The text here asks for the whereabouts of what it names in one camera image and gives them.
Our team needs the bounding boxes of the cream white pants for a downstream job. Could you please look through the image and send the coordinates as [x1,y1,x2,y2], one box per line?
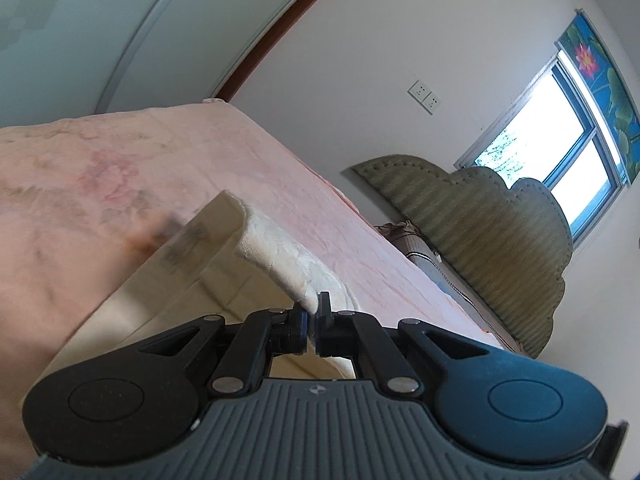
[45,192,359,374]

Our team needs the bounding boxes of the striped pillow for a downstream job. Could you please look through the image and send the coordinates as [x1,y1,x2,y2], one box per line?
[375,221,527,356]

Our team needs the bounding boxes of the pink bed blanket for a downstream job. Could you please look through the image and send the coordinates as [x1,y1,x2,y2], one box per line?
[1,101,489,479]

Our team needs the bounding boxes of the floral lotus curtain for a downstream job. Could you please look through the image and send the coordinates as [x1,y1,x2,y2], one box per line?
[556,10,639,184]

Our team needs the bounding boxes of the white wall socket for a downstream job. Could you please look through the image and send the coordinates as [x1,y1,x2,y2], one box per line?
[408,80,440,115]

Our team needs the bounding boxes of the window with blue frame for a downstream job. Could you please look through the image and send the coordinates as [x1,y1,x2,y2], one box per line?
[456,50,629,245]

